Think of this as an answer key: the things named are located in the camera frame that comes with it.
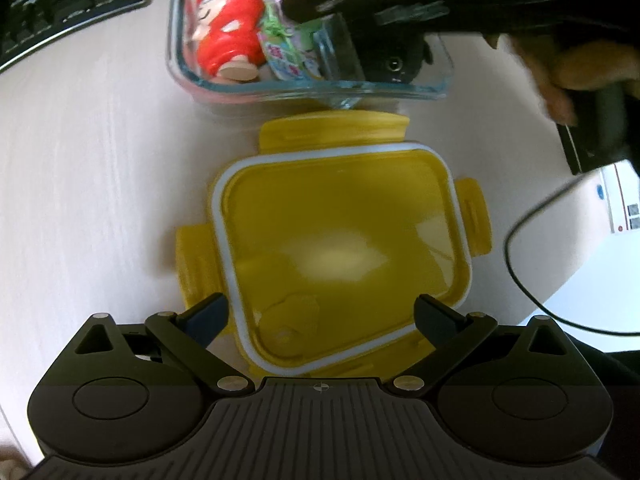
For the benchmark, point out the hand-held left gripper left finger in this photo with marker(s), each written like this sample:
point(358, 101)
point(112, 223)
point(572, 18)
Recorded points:
point(209, 312)

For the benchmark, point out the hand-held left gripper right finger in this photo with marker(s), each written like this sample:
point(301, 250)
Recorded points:
point(431, 316)

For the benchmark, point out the black round gadget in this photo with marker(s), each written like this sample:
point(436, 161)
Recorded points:
point(395, 62)

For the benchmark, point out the clear glass container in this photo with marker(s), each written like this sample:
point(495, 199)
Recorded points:
point(310, 91)

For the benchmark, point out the yellow plastic container lid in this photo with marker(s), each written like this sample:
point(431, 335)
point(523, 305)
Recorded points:
point(340, 230)

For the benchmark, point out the beige desktop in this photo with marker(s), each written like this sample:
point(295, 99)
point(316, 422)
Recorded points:
point(75, 185)

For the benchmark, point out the person's right hand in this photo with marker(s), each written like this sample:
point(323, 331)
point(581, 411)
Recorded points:
point(590, 67)

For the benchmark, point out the colourful candy packet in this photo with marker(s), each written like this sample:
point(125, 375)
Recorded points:
point(290, 57)

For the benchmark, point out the red doll toy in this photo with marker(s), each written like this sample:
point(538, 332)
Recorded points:
point(225, 25)

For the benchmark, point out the black flat device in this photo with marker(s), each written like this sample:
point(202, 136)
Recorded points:
point(595, 157)

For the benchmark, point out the black keyboard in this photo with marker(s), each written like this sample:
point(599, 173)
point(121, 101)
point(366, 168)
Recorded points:
point(55, 0)

